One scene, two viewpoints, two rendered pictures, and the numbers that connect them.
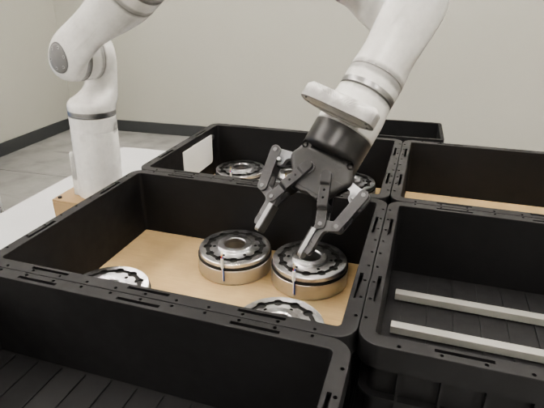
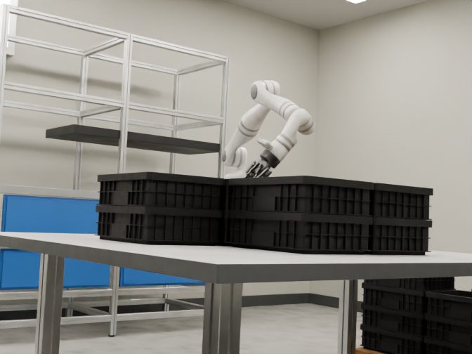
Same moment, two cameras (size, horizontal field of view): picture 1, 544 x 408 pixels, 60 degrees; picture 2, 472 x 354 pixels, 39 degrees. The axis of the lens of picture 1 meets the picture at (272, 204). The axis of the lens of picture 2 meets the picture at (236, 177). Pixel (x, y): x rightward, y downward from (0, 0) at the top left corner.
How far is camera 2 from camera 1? 2.10 m
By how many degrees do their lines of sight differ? 45
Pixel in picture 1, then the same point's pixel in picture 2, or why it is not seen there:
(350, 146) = (267, 155)
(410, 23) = (291, 122)
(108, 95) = (240, 172)
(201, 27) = not seen: hidden behind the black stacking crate
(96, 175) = not seen: hidden behind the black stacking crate
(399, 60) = (288, 132)
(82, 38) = (231, 146)
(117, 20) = (240, 138)
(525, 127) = not seen: outside the picture
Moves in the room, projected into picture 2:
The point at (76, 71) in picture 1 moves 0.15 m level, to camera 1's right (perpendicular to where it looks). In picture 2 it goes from (228, 160) to (256, 159)
